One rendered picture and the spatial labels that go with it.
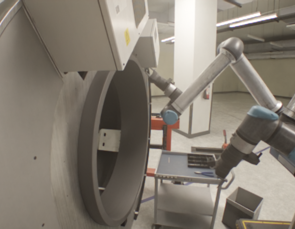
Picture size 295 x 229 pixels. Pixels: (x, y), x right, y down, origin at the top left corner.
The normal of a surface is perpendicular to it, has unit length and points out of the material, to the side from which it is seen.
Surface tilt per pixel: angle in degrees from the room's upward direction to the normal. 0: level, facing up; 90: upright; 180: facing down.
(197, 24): 90
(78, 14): 125
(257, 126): 88
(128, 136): 68
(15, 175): 90
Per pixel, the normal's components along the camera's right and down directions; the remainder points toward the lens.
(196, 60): 0.47, 0.21
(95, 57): -0.17, 0.74
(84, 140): -0.19, -0.11
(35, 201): 0.98, 0.04
